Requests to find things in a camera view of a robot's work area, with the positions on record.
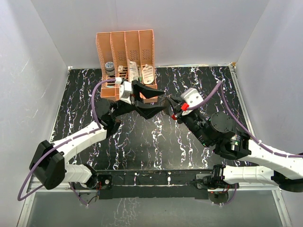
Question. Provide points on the orange plastic desk organizer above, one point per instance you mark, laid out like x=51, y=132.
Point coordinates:
x=124, y=46

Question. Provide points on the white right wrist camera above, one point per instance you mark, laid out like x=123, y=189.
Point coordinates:
x=192, y=98

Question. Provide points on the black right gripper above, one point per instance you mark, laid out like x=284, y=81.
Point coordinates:
x=176, y=103

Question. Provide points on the white product packet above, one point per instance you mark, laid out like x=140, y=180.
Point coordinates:
x=133, y=73

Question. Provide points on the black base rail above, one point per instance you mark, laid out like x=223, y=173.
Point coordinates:
x=195, y=183

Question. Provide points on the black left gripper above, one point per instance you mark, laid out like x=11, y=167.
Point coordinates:
x=147, y=110

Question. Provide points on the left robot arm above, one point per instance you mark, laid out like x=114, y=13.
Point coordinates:
x=50, y=164

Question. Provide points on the small white card box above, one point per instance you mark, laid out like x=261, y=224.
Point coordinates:
x=120, y=68

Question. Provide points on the grey round tin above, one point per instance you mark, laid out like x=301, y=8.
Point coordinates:
x=110, y=68

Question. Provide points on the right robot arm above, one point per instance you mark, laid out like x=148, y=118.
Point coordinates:
x=272, y=166

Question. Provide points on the oval white blister pack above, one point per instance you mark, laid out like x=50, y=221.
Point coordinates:
x=148, y=74

